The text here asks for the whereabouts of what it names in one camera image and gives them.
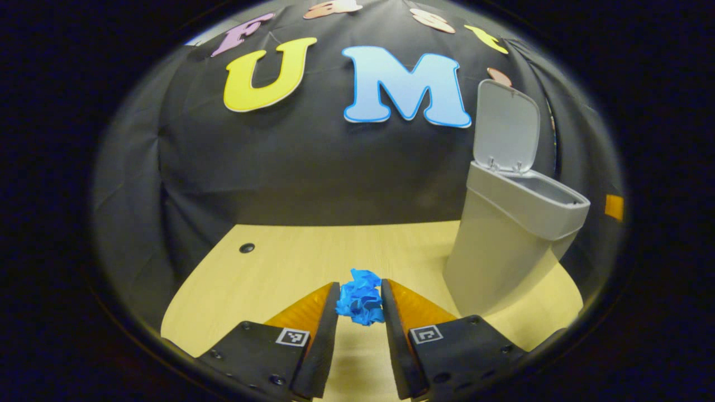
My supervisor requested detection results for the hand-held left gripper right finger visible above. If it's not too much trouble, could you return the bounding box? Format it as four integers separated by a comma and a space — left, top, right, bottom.
381, 279, 528, 400

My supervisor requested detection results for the white desktop garbage bin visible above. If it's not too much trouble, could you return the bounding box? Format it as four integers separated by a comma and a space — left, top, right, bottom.
444, 79, 591, 318

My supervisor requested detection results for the blue paper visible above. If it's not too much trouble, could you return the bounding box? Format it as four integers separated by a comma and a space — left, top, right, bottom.
335, 269, 386, 327

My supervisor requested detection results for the wooden desktop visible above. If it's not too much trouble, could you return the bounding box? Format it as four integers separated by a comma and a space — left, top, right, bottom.
161, 221, 584, 402

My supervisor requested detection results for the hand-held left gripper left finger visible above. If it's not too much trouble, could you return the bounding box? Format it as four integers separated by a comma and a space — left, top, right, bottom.
196, 282, 341, 400

